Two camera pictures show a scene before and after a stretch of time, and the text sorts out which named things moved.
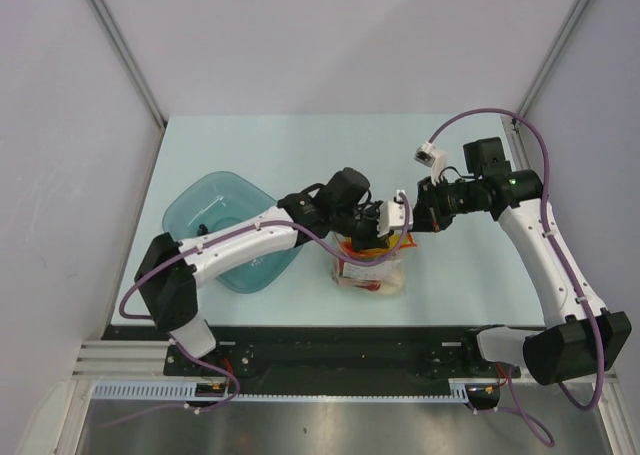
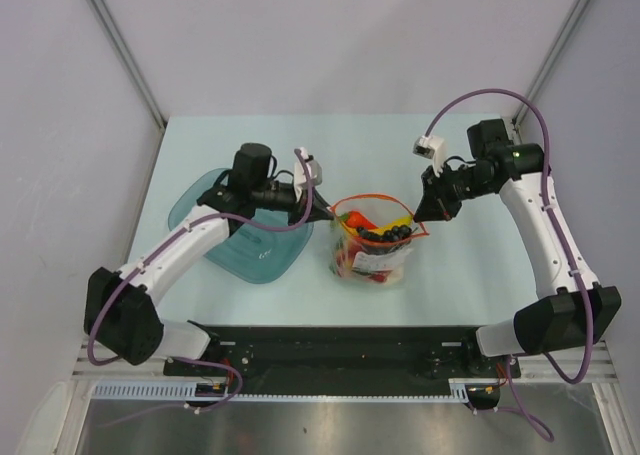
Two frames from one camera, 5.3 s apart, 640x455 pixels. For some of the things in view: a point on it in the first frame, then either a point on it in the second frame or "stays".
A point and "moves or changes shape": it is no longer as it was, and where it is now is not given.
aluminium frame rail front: [149, 359] stays
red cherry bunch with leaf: [366, 284] to [342, 262]
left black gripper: [371, 240] to [319, 209]
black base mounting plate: [323, 354] stays
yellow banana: [394, 241] moves or changes shape
